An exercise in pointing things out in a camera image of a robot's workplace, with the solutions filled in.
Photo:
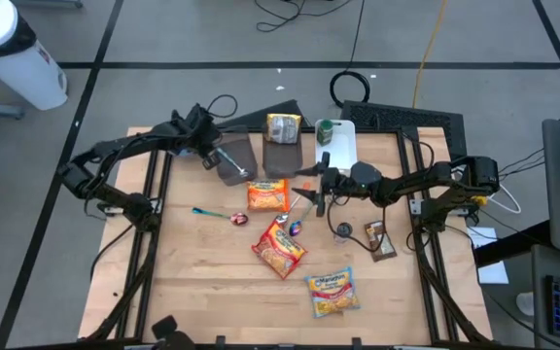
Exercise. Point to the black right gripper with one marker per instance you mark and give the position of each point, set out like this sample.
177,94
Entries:
338,182

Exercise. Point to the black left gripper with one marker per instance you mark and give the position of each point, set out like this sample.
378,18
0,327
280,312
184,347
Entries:
197,129

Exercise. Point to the orange ramen packet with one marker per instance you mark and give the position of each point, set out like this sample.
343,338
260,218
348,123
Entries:
266,195

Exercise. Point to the green-lid spice jar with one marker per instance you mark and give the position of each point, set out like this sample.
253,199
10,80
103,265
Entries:
325,132

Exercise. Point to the black-lid purple-label spice jar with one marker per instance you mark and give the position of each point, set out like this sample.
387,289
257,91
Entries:
344,229

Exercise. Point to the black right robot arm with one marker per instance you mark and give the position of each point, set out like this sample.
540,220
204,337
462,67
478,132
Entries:
430,180

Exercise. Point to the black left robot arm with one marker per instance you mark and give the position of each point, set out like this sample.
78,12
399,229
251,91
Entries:
115,146

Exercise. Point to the clear plastic bin left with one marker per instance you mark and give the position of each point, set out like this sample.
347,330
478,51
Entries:
248,150

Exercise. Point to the grey plastic bin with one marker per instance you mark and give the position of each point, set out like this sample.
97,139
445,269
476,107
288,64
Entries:
282,163

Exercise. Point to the white plastic bin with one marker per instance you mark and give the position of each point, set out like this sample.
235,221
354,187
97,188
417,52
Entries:
343,146

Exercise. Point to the black wedge panel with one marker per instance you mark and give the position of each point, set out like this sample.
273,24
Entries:
260,116

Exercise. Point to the red ramen packet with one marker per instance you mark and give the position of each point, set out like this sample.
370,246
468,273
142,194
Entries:
278,249

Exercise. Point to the brown snack bar packet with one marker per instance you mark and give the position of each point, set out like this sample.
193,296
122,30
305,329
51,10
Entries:
380,240

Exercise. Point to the blue-edged ramen packet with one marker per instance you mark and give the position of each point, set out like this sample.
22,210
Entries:
332,292

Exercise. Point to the black blocky object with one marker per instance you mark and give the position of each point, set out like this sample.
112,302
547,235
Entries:
165,328

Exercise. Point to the white paper sheet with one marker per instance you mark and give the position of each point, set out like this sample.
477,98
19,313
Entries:
491,272

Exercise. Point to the white trash bin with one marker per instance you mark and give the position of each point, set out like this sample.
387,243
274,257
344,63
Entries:
22,73

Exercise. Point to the white computer mouse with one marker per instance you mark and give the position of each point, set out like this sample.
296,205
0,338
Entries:
525,304

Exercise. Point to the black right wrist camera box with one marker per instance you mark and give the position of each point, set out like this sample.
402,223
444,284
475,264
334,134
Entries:
365,174

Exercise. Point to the black aluminium table frame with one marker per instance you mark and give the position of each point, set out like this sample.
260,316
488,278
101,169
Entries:
409,133

